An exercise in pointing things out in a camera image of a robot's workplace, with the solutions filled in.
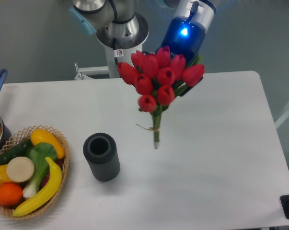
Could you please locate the orange fruit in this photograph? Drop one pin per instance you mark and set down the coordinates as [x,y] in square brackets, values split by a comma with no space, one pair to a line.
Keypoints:
[10,194]

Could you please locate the woven wicker basket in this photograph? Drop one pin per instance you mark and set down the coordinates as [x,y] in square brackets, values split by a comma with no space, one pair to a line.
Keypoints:
[19,137]

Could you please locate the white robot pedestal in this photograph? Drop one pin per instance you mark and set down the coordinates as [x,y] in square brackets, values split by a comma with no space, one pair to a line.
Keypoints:
[113,57]

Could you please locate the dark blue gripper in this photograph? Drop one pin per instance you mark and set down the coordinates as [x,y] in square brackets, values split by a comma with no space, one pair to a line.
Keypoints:
[186,39]

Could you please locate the yellow squash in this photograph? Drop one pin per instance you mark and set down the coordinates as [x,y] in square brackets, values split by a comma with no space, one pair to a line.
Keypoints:
[44,136]

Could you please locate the red fruit in basket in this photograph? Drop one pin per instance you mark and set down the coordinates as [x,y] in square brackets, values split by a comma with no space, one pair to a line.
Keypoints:
[46,178]

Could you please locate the green bok choy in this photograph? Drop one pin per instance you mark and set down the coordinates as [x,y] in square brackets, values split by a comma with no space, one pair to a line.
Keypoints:
[37,155]

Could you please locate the beige round disc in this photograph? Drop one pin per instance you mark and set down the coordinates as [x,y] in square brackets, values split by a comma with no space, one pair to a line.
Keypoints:
[20,169]

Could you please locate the dark grey ribbed vase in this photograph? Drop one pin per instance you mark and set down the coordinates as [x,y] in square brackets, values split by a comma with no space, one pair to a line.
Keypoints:
[100,152]

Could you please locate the dark green cucumber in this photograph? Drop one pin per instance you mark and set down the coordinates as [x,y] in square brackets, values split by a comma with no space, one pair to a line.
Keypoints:
[18,150]

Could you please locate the yellow banana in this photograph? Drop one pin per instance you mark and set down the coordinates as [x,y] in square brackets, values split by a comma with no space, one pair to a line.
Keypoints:
[45,194]

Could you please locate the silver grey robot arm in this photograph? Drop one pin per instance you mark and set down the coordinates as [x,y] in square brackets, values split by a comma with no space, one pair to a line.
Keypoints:
[122,31]

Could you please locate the red tulip bouquet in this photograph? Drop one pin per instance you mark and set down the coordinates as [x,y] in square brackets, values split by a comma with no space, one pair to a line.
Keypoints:
[159,78]

